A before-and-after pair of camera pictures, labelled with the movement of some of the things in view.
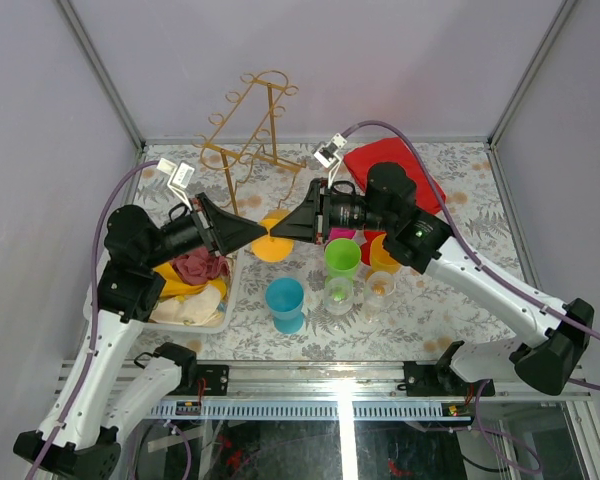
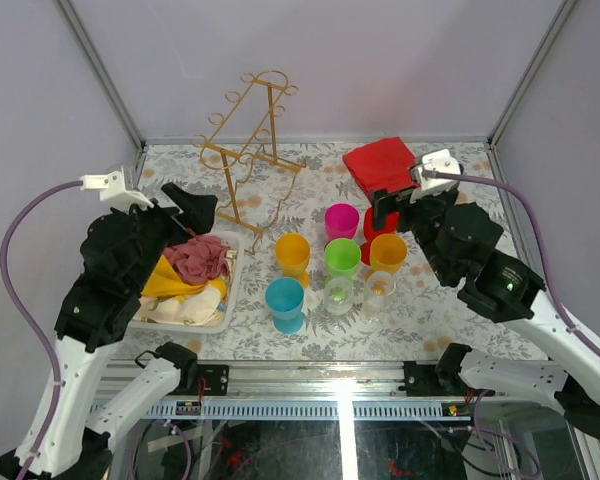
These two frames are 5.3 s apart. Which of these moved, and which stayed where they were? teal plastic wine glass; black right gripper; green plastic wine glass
Moved: black right gripper
Stayed: green plastic wine glass; teal plastic wine glass
